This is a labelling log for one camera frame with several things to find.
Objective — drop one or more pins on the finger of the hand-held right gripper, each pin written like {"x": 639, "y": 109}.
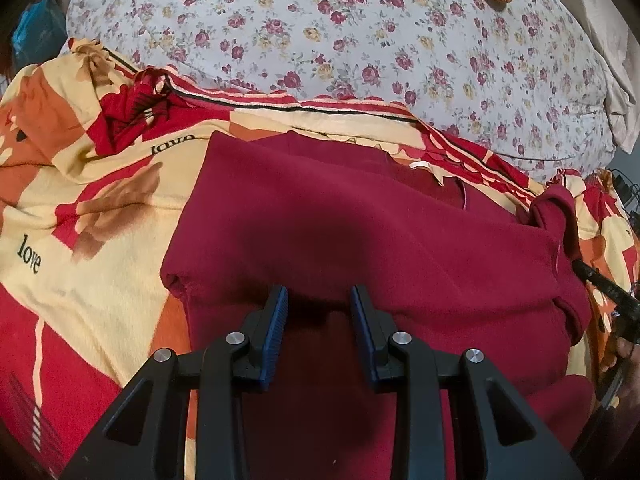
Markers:
{"x": 602, "y": 285}

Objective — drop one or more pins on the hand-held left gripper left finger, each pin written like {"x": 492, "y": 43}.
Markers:
{"x": 277, "y": 330}

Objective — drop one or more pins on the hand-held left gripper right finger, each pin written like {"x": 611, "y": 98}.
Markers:
{"x": 364, "y": 330}

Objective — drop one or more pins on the maroon sweater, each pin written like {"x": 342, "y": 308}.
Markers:
{"x": 350, "y": 220}

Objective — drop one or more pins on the beige cloth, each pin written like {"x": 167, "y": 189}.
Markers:
{"x": 617, "y": 60}

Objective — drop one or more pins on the red and cream printed blanket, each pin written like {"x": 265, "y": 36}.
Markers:
{"x": 75, "y": 200}

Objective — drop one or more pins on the white floral quilt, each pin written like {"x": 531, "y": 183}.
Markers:
{"x": 350, "y": 35}

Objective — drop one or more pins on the blue plastic bag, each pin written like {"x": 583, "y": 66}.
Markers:
{"x": 35, "y": 25}

